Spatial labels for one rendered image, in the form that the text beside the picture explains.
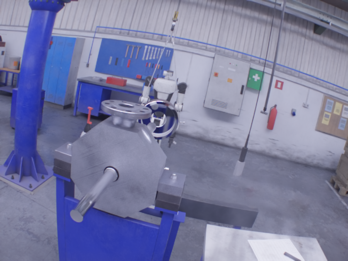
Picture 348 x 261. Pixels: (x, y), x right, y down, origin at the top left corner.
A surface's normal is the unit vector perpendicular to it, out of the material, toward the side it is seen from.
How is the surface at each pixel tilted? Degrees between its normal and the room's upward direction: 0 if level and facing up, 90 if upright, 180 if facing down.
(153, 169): 90
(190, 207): 90
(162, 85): 90
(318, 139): 90
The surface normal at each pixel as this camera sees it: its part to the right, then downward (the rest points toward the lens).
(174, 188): -0.10, 0.22
